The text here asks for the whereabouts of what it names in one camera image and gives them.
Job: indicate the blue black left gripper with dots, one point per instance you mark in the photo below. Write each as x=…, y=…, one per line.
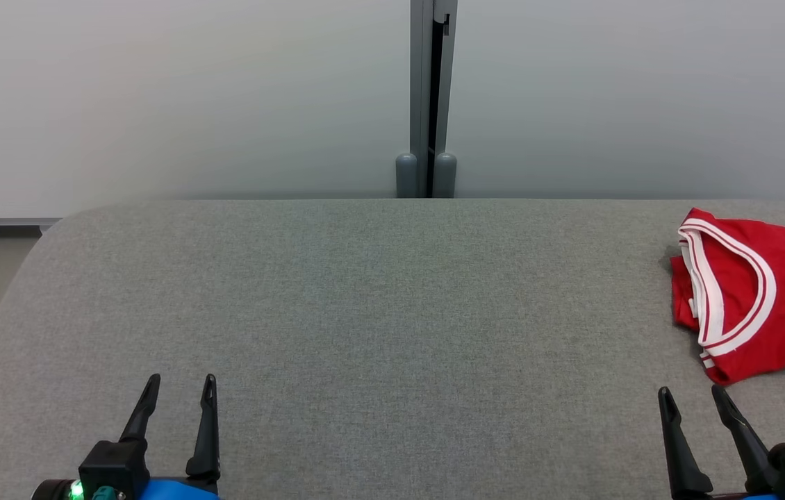
x=177, y=490

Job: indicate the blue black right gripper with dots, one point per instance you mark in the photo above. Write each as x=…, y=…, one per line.
x=740, y=496

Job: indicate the red white striped jersey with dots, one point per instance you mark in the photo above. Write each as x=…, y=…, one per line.
x=761, y=292

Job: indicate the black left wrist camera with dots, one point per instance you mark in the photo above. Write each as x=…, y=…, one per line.
x=111, y=469

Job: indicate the grey cylindrical post bumper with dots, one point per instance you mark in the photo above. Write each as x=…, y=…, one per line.
x=445, y=176
x=406, y=177

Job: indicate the grey metal partition post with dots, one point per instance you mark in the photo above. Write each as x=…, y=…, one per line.
x=433, y=76

